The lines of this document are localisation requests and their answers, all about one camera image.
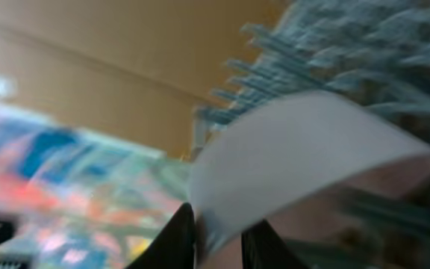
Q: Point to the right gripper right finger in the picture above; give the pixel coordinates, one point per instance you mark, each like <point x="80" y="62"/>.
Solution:
<point x="262" y="248"/>

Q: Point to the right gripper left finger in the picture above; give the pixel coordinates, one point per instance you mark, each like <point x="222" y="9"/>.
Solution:
<point x="174" y="247"/>

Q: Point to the colourful floor mat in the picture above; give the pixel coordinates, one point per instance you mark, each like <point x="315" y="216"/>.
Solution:
<point x="80" y="199"/>

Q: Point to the grey plastic dish rack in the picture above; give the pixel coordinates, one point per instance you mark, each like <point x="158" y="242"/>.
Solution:
<point x="375" y="54"/>

